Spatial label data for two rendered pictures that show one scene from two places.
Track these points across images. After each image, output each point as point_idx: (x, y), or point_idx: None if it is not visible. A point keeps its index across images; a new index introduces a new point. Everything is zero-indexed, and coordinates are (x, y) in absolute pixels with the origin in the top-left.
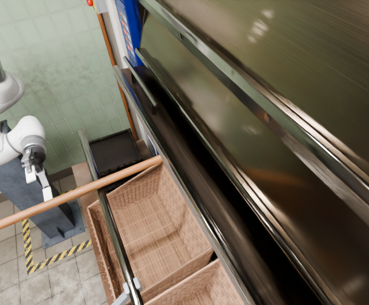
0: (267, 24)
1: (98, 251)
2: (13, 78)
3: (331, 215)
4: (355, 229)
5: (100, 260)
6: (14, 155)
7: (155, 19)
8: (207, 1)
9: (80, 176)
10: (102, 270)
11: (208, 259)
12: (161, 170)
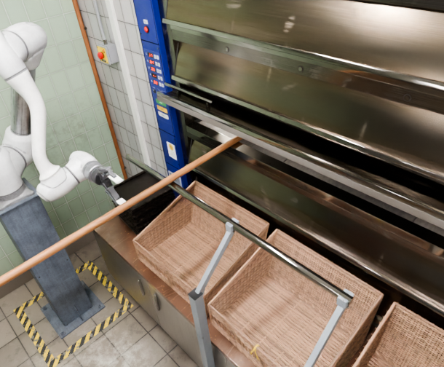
0: (292, 22)
1: (154, 280)
2: None
3: (343, 104)
4: (355, 103)
5: (159, 286)
6: (74, 185)
7: (191, 49)
8: (253, 21)
9: (102, 229)
10: (165, 293)
11: None
12: (193, 193)
